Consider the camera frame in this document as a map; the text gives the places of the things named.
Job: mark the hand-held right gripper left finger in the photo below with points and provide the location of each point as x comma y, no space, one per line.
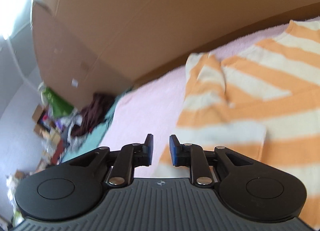
149,149

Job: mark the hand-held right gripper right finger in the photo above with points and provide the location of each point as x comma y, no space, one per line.
173,151

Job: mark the orange white striped shirt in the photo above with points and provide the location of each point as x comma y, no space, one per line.
250,96

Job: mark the pink fleece blanket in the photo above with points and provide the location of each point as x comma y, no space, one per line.
150,101

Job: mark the teal cloth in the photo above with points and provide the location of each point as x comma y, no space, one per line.
100,131

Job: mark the dark brown cloth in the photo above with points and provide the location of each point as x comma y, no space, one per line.
92,113

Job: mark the small white label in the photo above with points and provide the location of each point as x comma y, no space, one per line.
74,82

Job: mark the pile of assorted goods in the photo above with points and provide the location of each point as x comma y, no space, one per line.
47,131

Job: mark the green bag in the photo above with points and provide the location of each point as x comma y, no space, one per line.
56,103

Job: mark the plain large cardboard box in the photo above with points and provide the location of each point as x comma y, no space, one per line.
150,21

